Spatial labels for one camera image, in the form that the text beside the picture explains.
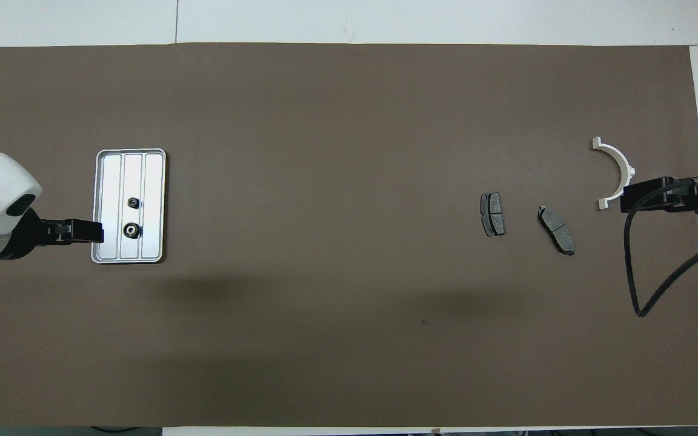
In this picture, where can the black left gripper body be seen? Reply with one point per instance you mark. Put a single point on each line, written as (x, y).
(31, 233)

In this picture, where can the large black bearing gear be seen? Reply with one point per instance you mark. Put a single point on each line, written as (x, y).
(132, 229)

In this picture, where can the small black bearing gear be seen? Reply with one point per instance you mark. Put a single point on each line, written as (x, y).
(133, 202)

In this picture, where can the silver metal tray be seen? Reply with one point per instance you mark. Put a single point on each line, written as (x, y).
(150, 181)

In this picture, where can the long grey brake pad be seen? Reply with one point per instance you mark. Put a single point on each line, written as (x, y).
(556, 229)

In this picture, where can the short rectangular grey brake pad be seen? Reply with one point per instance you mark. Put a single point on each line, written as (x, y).
(492, 214)

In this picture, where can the brown table mat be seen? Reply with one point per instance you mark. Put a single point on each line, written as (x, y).
(349, 121)

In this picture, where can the white semicircular plastic bracket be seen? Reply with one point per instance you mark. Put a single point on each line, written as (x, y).
(624, 165)

